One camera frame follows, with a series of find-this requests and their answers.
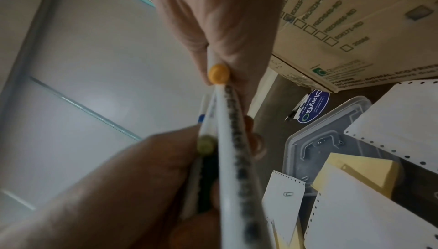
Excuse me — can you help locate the person's right hand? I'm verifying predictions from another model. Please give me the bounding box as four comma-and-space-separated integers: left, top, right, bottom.
0, 124, 223, 249

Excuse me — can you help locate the person's left hand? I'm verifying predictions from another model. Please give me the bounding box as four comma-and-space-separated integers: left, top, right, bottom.
141, 0, 292, 160

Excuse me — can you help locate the white highlighter orange band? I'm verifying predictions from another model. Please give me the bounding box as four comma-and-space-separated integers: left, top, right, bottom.
206, 45, 231, 87

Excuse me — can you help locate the white highlighter blue band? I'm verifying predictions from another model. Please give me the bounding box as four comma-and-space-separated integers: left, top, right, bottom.
197, 95, 215, 135

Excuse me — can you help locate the white highlighter green band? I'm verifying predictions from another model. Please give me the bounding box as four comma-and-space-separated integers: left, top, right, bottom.
181, 134, 218, 219

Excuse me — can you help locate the black slim pen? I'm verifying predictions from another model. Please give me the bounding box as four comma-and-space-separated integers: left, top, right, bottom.
285, 99, 311, 122

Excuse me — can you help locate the bundle of markers and pens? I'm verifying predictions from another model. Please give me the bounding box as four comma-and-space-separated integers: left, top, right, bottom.
214, 84, 273, 249

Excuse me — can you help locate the clear plastic container lid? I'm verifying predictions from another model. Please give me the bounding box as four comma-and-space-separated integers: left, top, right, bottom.
283, 95, 411, 197

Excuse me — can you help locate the white perforated paper sheet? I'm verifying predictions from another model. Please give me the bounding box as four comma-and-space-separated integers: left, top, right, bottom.
261, 170, 306, 246

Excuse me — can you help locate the pile of white papers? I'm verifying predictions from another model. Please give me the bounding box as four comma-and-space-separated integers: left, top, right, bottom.
303, 78, 438, 249

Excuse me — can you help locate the frosted glass partition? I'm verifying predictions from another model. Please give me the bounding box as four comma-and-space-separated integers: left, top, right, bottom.
0, 0, 213, 216

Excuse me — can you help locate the round blue sticker card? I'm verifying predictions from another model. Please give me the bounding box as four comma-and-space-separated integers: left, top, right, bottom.
293, 88, 331, 124

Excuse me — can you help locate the large printed cardboard box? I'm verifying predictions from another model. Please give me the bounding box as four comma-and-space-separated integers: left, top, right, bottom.
268, 0, 438, 94

